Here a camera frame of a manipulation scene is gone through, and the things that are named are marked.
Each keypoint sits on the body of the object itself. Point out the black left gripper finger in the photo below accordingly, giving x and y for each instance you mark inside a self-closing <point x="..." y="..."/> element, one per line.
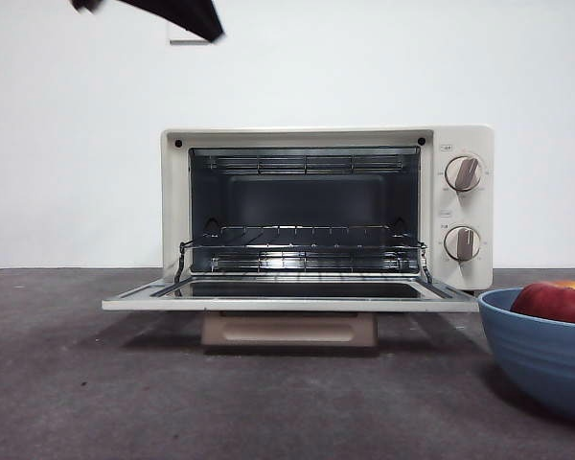
<point x="182" y="14"/>
<point x="86" y="4"/>

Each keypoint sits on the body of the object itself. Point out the red yellow apple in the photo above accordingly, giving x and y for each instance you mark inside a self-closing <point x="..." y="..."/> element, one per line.
<point x="551" y="302"/>

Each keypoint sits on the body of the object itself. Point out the blue bowl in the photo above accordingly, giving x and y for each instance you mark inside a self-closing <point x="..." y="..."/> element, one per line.
<point x="541" y="364"/>

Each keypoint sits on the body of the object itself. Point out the beige oven knob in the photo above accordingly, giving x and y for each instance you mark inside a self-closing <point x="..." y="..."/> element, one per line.
<point x="461" y="243"/>
<point x="464" y="173"/>

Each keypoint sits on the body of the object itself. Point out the cream white toaster oven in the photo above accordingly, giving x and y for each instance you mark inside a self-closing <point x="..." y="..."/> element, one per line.
<point x="486" y="215"/>

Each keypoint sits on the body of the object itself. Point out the white wall socket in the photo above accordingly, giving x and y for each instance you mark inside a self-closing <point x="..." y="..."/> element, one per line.
<point x="184" y="40"/>

